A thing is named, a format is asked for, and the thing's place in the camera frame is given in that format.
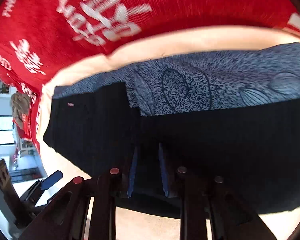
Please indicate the window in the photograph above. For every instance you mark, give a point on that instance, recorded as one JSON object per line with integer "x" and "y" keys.
{"x": 3, "y": 130}

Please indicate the black pants with blue trim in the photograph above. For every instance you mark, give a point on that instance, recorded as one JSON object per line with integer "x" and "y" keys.
{"x": 215, "y": 142}

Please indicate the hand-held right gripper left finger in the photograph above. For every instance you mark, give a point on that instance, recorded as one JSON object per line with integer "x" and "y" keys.
{"x": 132, "y": 170}

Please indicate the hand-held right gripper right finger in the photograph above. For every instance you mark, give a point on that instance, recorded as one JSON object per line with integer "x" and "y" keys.
{"x": 163, "y": 170}

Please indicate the brown board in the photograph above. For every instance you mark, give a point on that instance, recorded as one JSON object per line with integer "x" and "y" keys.
{"x": 2, "y": 180}

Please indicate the red printed blanket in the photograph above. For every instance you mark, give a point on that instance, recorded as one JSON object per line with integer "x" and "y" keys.
{"x": 165, "y": 5}

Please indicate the beige cloth bundle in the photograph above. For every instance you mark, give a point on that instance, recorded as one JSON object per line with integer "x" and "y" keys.
{"x": 20, "y": 107}

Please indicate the cream fleece blanket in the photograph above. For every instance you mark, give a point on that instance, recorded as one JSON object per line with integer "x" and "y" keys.
{"x": 190, "y": 42}

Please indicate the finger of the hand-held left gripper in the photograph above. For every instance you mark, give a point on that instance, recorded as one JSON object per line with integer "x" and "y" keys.
{"x": 51, "y": 178}

